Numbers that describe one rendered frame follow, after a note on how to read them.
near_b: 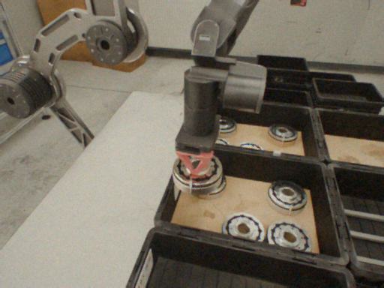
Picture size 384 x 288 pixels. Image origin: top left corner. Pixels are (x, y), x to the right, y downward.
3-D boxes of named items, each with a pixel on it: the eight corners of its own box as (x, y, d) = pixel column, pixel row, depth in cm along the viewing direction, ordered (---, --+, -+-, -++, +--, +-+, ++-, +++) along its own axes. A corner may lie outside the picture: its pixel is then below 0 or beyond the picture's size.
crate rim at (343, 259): (151, 230, 59) (151, 224, 57) (184, 147, 81) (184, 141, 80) (346, 273, 52) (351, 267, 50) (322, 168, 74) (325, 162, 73)
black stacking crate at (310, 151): (185, 169, 88) (185, 142, 80) (202, 121, 110) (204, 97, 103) (312, 190, 80) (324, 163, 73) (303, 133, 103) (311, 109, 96)
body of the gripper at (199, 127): (220, 122, 53) (224, 89, 48) (210, 156, 45) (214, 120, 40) (188, 117, 54) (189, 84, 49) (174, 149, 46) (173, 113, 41)
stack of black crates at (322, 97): (299, 151, 198) (318, 97, 169) (295, 128, 221) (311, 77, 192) (358, 158, 191) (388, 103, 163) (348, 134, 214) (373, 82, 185)
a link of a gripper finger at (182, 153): (215, 160, 56) (219, 125, 50) (208, 185, 51) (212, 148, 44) (184, 155, 57) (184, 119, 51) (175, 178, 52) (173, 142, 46)
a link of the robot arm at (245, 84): (203, 45, 48) (197, 19, 40) (268, 52, 46) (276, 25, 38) (191, 109, 48) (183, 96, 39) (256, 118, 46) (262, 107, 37)
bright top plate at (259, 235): (217, 241, 62) (217, 241, 62) (227, 208, 69) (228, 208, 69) (261, 256, 59) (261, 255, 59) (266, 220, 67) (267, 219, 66)
